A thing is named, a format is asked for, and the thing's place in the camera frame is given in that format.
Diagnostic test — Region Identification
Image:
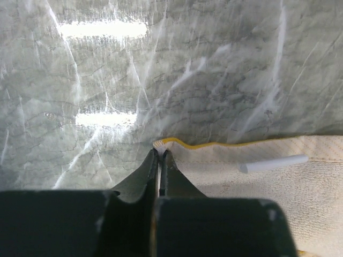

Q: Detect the cream yellow striped towel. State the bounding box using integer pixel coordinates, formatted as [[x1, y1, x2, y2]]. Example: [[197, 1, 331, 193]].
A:
[[153, 135, 342, 256]]

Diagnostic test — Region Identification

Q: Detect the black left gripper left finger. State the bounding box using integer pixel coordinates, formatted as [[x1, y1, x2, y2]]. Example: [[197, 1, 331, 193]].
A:
[[1, 150, 158, 256]]

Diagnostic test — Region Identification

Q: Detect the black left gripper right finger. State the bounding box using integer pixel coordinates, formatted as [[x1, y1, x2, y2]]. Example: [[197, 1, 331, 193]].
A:
[[155, 151, 297, 256]]

